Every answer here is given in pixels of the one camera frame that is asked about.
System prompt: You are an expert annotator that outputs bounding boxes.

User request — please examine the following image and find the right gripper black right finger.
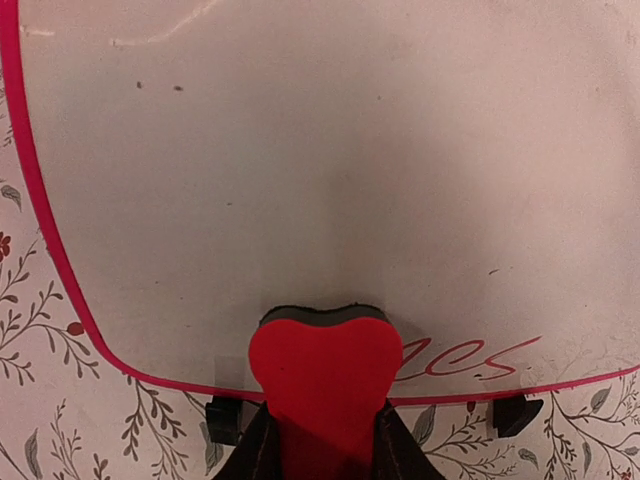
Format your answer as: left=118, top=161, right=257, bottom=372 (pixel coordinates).
left=374, top=401, right=443, bottom=480

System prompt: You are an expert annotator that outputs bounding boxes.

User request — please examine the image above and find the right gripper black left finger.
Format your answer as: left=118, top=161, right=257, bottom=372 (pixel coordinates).
left=213, top=402, right=283, bottom=480

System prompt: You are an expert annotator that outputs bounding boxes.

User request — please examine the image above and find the red whiteboard eraser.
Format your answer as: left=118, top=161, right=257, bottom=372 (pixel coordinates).
left=249, top=304, right=403, bottom=479

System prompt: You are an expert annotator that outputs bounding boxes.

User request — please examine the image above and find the pink framed whiteboard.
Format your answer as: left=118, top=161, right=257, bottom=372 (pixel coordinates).
left=1, top=1, right=639, bottom=403

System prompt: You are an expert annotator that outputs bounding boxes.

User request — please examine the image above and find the left black whiteboard foot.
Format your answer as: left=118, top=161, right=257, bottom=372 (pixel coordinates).
left=204, top=396, right=243, bottom=446

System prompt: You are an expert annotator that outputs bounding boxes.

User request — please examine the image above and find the black whiteboard foot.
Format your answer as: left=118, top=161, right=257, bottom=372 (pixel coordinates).
left=492, top=394, right=544, bottom=438
left=204, top=396, right=243, bottom=446

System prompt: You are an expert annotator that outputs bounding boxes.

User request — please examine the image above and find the right black whiteboard foot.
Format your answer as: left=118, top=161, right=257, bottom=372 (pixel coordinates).
left=492, top=394, right=544, bottom=438

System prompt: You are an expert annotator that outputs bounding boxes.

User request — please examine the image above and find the floral patterned table mat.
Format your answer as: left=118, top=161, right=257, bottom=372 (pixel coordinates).
left=0, top=64, right=640, bottom=480

